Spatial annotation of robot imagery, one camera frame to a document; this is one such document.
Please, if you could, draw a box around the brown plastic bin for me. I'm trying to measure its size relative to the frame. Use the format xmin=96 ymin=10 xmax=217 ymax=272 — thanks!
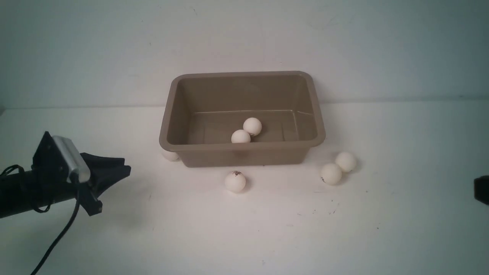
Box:
xmin=159 ymin=70 xmax=325 ymax=168

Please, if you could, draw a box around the black camera cable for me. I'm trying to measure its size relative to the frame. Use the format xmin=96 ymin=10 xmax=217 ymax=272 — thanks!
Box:
xmin=0 ymin=165 xmax=81 ymax=275

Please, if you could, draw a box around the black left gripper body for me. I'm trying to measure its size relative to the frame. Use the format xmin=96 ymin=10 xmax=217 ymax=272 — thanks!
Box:
xmin=31 ymin=131 xmax=103 ymax=216

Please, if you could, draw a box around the white table-tennis ball with logo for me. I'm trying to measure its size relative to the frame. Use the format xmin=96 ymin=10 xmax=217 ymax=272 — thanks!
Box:
xmin=224 ymin=170 xmax=246 ymax=193

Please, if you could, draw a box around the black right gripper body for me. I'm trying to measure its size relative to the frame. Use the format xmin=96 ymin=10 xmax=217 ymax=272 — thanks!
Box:
xmin=474 ymin=176 xmax=489 ymax=205

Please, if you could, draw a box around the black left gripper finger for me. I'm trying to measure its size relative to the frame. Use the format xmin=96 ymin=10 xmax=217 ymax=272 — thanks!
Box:
xmin=81 ymin=152 xmax=131 ymax=198

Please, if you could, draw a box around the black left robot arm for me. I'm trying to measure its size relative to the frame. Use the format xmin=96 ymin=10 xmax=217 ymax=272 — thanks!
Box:
xmin=0 ymin=132 xmax=131 ymax=218

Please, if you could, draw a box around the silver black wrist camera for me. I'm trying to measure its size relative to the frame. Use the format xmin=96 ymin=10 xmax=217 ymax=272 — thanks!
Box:
xmin=53 ymin=136 xmax=91 ymax=183

